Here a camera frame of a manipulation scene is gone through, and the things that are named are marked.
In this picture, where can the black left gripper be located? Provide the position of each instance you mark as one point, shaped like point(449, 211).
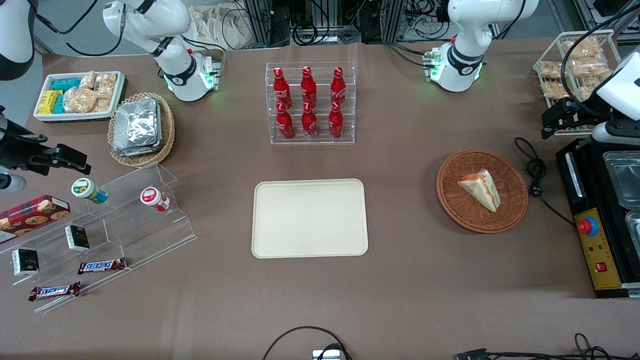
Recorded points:
point(583, 113)

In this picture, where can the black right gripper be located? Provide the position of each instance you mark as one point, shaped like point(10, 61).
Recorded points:
point(19, 151)

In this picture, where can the triangular sandwich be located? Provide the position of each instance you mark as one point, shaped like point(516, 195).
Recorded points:
point(481, 189)

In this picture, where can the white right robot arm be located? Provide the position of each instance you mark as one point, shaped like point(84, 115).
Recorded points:
point(172, 65)

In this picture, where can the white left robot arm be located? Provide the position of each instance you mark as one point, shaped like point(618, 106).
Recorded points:
point(465, 30)

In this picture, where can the round brown wicker basket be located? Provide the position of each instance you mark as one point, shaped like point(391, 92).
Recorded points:
point(510, 215)

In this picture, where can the oval light wicker basket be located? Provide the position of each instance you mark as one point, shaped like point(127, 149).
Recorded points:
point(167, 130)

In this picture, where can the cream plastic serving tray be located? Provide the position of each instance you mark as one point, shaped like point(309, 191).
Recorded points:
point(309, 218)

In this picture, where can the bagged brown snack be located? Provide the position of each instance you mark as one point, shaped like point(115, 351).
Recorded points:
point(554, 90)
point(590, 67)
point(586, 92)
point(581, 48)
point(550, 70)

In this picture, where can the green lid yogurt cup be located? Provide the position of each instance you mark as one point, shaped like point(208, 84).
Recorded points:
point(87, 190)

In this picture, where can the white rectangular snack bin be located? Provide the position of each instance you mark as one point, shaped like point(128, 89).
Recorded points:
point(75, 117)

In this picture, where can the teal snack pack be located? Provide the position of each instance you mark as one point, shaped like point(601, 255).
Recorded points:
point(59, 104)
point(65, 84)

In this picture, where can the red cookie box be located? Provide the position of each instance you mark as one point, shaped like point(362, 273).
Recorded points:
point(35, 215)

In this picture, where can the yellow snack pack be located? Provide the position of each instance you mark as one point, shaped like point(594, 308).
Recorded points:
point(48, 101)

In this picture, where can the bagged rice cracker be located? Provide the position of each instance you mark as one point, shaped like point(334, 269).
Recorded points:
point(103, 105)
point(106, 85)
point(88, 80)
point(80, 101)

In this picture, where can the small black box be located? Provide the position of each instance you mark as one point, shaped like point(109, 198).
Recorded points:
point(25, 262)
point(77, 238)

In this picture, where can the black machine with yellow panel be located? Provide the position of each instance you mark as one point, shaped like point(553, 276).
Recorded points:
point(585, 200)

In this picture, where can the stack of foil containers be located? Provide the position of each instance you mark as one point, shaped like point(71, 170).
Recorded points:
point(137, 127)

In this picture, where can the large steel pan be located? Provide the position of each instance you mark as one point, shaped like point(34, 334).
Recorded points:
point(625, 180)

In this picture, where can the red lid yogurt cup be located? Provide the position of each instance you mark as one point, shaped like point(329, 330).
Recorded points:
point(152, 197)

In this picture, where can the red emergency stop button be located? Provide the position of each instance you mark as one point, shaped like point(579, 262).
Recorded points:
point(587, 226)

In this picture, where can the clear acrylic step shelf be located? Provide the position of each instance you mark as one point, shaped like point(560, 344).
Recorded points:
point(140, 235)

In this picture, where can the snickers chocolate bar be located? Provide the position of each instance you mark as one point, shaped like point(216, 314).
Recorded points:
point(101, 266)
point(55, 291)

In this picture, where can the small steel pan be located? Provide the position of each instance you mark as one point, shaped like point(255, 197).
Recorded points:
point(634, 235)

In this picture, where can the brown table cover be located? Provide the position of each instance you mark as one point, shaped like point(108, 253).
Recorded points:
point(425, 280)

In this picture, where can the white plastic bag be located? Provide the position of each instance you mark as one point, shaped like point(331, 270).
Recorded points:
point(220, 27)

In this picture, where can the red cola bottle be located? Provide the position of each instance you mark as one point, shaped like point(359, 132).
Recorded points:
point(335, 124)
point(281, 89)
point(309, 124)
point(308, 87)
point(285, 125)
point(338, 87)

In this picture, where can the clear acrylic bottle rack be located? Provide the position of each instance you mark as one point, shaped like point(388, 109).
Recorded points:
point(310, 141)

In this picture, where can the small grey device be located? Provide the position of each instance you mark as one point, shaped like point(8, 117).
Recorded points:
point(326, 355)

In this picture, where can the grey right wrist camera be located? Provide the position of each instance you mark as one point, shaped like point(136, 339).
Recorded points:
point(11, 183)

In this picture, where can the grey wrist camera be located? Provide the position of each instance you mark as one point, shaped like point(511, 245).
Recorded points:
point(11, 183)
point(612, 132)

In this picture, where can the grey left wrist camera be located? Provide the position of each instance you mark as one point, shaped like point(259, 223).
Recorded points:
point(612, 132)

